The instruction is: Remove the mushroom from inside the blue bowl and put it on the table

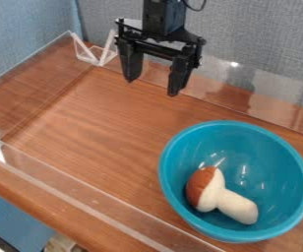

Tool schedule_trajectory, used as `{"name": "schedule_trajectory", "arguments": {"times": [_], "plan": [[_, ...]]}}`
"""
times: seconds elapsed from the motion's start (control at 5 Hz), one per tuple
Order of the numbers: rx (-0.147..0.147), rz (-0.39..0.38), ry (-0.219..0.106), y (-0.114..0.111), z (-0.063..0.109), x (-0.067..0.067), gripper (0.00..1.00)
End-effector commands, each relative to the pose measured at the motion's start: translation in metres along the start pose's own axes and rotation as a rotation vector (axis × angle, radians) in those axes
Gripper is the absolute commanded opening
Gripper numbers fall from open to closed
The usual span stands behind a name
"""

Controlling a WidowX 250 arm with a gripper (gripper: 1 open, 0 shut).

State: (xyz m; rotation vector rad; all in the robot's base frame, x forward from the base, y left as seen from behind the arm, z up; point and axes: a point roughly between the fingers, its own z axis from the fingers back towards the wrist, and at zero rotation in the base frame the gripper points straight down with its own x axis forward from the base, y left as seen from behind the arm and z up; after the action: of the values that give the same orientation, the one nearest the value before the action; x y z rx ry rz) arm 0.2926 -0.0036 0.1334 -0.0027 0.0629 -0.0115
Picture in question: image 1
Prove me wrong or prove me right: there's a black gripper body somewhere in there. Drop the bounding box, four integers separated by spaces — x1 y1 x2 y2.
115 19 205 68

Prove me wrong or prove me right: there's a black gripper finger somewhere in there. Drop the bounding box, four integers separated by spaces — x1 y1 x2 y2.
167 55 193 96
115 38 143 82

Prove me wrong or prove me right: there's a blue plastic bowl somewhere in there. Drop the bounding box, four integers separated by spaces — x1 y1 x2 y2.
158 120 303 244

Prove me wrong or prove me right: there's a plush mushroom brown cap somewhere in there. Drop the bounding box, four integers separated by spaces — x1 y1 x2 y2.
186 166 260 224

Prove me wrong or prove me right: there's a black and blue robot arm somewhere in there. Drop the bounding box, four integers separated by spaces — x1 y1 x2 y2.
114 0 206 96

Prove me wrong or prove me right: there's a clear acrylic back barrier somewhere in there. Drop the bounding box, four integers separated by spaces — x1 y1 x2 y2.
106 48 303 139

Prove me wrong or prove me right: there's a clear acrylic barrier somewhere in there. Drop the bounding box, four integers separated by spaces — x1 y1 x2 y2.
0 31 91 138
0 140 224 252
106 48 303 139

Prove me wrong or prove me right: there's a clear acrylic left barrier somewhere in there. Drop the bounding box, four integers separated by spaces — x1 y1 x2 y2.
0 31 91 138

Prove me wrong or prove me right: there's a clear acrylic front barrier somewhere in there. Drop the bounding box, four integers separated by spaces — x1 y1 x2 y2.
0 140 224 252

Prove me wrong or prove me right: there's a clear acrylic corner bracket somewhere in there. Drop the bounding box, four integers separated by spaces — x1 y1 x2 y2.
70 30 118 67

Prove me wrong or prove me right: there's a black cable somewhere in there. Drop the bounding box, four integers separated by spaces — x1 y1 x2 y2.
181 0 207 13

